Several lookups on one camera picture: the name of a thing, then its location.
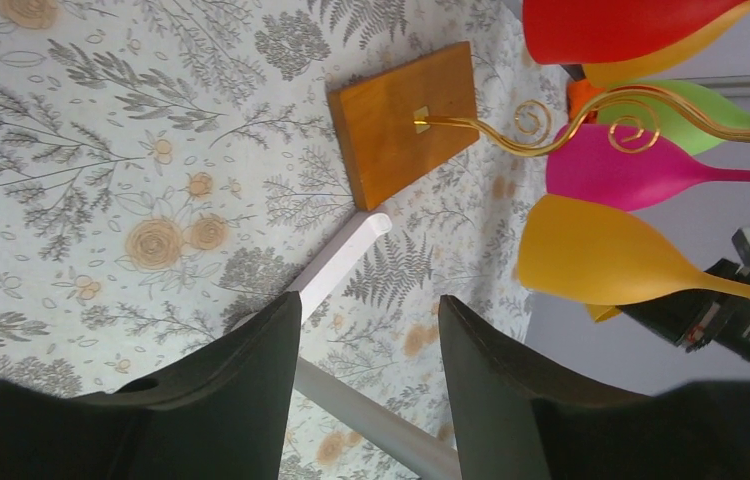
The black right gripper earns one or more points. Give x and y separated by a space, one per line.
693 319

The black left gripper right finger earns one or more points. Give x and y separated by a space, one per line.
520 415

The wooden rack base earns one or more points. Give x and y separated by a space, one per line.
379 122

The orange crumpled cloth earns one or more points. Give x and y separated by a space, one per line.
579 93

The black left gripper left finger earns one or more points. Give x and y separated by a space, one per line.
218 413

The yellow wine glass rear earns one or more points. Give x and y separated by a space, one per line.
613 73

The red wine glass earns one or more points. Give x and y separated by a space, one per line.
598 32

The white clothes stand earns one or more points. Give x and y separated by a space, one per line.
370 357

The yellow wine glass front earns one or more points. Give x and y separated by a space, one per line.
598 255

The pink wine glass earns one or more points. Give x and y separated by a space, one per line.
617 167

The yellow wine glass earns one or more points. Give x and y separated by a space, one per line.
613 73
598 255

